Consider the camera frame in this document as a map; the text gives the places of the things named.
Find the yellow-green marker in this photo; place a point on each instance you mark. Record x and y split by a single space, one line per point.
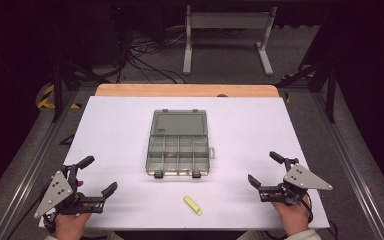
192 205

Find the white metal stand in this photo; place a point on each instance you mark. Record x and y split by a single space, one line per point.
228 23

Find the yellow black hazard tape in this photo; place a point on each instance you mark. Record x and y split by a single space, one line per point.
288 96
46 100

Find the person's left hand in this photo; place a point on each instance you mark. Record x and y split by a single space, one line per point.
70 225

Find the aluminium frame rail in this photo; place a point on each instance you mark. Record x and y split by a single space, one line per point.
353 166
30 166

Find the white table sheet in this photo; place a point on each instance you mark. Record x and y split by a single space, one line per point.
246 133

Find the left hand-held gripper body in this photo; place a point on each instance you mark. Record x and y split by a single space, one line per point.
56 193

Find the person's right hand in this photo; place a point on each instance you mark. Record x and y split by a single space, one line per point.
291 216

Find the black metal stand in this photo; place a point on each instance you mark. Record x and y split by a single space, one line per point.
58 86
330 83

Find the clear plastic compartment box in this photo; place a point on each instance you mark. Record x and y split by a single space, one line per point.
178 143

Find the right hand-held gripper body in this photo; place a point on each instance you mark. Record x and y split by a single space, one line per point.
301 179

